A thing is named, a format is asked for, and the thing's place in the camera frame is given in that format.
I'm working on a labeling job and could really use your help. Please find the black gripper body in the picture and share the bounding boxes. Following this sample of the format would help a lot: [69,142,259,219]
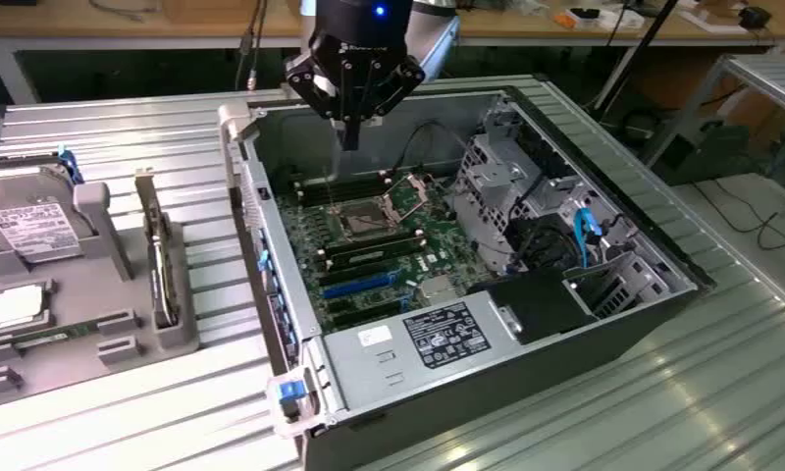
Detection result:
[306,0,415,75]

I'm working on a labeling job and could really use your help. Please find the graphics card with metal bracket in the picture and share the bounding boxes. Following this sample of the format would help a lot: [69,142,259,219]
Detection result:
[133,168,183,329]

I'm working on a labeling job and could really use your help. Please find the metal socket cover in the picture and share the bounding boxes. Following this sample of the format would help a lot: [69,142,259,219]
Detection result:
[379,174,434,217]

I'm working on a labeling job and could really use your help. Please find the silver disk bay cage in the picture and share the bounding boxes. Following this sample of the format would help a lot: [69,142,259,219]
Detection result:
[455,131,604,276]

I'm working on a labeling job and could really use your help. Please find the CPU socket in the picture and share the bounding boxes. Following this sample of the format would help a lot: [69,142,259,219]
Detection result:
[330,198,394,244]

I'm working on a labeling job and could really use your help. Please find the orange and white box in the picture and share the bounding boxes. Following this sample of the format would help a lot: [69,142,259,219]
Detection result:
[552,7,647,30]

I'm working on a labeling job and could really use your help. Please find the wooden workbench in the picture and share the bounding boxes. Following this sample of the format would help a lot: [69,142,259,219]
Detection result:
[0,0,785,50]

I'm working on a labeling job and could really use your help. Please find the green motherboard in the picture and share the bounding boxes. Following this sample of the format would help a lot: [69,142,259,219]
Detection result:
[278,169,499,333]

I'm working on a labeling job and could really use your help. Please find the installed green RAM stick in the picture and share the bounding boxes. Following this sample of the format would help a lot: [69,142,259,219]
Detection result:
[330,240,427,265]

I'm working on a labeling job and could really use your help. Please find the black stand pole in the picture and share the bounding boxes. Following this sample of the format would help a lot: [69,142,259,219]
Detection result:
[592,0,682,112]

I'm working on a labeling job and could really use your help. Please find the long black expansion slot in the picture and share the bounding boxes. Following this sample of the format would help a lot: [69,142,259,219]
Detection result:
[331,309,407,331]
[319,264,394,289]
[328,299,404,320]

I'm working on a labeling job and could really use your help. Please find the blue expansion slot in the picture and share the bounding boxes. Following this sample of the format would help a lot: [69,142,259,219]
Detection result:
[323,274,398,300]

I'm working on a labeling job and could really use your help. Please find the silver chipset heatsink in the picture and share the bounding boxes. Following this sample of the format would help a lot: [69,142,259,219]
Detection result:
[418,277,464,303]

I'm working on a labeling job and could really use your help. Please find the black box under table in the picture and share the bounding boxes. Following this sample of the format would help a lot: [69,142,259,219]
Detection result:
[654,122,751,183]

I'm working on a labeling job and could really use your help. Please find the black plastic shroud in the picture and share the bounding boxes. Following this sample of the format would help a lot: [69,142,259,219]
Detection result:
[487,267,602,344]

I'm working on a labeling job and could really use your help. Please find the silver hard disk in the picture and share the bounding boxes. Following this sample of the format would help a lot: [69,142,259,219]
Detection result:
[0,165,97,264]

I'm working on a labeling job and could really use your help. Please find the black power adapter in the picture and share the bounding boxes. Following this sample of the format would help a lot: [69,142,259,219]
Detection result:
[739,5,772,28]

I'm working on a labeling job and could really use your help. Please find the grey power supply unit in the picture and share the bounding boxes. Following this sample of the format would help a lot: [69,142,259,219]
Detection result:
[320,288,526,413]

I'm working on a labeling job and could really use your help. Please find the grey parts rack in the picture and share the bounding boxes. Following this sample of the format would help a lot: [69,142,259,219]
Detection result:
[0,181,202,411]

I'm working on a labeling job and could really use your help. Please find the silver CPU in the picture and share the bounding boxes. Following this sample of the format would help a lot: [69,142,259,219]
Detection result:
[0,287,57,330]

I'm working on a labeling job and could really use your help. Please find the blue case latch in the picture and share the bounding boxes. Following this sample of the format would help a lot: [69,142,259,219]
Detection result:
[275,380,310,423]

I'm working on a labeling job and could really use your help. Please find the loose green RAM stick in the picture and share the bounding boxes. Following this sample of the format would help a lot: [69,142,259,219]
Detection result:
[12,321,104,347]

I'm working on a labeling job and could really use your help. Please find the open black PC case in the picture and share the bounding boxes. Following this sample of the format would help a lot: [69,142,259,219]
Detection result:
[218,73,719,471]

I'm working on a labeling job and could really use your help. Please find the black hanging cable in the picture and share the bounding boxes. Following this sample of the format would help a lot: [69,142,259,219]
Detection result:
[235,0,270,92]

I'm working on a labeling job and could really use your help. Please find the black looped wire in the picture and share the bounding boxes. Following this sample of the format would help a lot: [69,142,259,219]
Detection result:
[395,121,470,173]

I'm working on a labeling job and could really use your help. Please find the black wire bundle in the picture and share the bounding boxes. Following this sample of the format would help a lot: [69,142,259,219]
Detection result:
[507,218,588,276]

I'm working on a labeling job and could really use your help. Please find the blue disk rail clip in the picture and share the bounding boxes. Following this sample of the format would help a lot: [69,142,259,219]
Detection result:
[55,144,85,186]

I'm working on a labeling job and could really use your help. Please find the blue disk wire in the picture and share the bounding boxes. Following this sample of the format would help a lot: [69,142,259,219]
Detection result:
[572,205,607,270]

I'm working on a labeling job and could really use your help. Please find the aluminium frame table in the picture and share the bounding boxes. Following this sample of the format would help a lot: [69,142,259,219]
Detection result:
[647,51,785,171]

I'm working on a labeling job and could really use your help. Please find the black wires on table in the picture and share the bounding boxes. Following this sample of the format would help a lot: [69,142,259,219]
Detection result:
[712,179,785,251]

